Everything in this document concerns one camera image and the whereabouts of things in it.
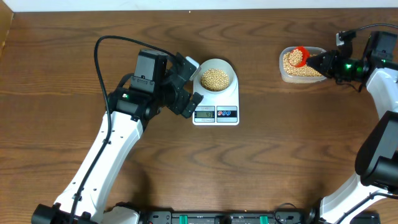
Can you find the white digital kitchen scale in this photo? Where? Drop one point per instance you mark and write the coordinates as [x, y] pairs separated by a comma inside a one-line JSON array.
[[218, 109]]

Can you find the orange measuring scoop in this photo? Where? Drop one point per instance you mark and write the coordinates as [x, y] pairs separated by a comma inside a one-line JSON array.
[[306, 55]]

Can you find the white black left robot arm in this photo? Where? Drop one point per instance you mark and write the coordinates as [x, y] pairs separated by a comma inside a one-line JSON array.
[[127, 114]]

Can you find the pile of soybeans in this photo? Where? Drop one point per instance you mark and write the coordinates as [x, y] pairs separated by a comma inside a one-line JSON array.
[[304, 71]]

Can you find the soybeans in orange scoop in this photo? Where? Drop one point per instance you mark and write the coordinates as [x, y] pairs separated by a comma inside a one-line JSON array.
[[295, 57]]

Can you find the soybeans in white bowl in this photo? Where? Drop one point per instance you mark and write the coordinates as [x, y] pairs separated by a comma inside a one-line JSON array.
[[215, 80]]

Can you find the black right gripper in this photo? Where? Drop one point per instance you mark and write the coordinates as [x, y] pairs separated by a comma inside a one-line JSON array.
[[328, 66]]

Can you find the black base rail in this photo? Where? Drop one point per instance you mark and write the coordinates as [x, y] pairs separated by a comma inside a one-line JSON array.
[[236, 216]]

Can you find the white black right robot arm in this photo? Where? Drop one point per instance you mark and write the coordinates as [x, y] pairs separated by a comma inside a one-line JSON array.
[[375, 169]]

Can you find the clear plastic container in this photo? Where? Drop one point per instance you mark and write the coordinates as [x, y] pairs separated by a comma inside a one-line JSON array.
[[295, 79]]

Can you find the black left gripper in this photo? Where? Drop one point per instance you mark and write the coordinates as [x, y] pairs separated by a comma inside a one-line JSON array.
[[181, 96]]

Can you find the white round bowl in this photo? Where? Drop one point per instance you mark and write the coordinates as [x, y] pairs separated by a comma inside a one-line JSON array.
[[219, 64]]

